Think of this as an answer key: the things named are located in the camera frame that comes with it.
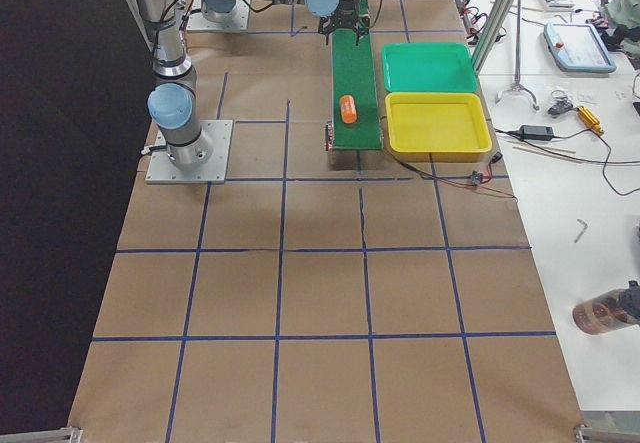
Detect teach pendant tablet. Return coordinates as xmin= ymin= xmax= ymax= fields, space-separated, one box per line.
xmin=543 ymin=23 xmax=617 ymax=74

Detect green conveyor belt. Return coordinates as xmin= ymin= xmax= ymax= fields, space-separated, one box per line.
xmin=325 ymin=29 xmax=383 ymax=151

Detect red black wire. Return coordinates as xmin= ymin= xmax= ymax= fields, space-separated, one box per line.
xmin=382 ymin=115 xmax=519 ymax=204

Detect green plastic tray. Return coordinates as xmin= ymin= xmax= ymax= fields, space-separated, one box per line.
xmin=381 ymin=42 xmax=478 ymax=93

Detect black power adapter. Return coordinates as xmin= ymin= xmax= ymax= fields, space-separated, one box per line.
xmin=519 ymin=125 xmax=555 ymax=141

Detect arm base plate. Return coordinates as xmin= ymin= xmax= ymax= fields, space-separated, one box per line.
xmin=186 ymin=0 xmax=249 ymax=33
xmin=145 ymin=120 xmax=234 ymax=185

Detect aluminium frame post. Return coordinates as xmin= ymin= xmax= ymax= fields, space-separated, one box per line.
xmin=471 ymin=0 xmax=514 ymax=75

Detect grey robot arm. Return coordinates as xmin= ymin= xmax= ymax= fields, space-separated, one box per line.
xmin=128 ymin=0 xmax=370 ymax=184

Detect orange cylinder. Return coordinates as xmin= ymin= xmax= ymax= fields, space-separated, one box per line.
xmin=338 ymin=95 xmax=358 ymax=124

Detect brown drink bottle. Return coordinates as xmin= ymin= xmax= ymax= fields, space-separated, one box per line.
xmin=572 ymin=280 xmax=639 ymax=335

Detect yellow plastic tray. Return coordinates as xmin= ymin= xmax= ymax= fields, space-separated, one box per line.
xmin=385 ymin=92 xmax=492 ymax=162

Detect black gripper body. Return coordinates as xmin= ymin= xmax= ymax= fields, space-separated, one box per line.
xmin=318 ymin=0 xmax=371 ymax=45

